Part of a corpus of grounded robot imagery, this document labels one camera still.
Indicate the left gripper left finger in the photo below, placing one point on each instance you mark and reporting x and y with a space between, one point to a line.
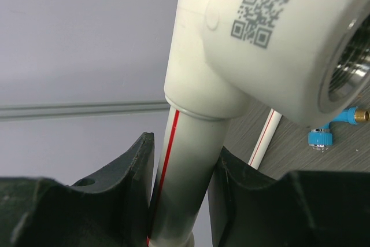
109 207

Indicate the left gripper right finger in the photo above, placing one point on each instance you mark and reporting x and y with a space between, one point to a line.
303 208

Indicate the white PVC pipe frame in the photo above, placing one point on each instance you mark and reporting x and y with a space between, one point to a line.
305 59

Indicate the blue plastic faucet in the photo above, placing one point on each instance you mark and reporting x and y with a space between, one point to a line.
322 138

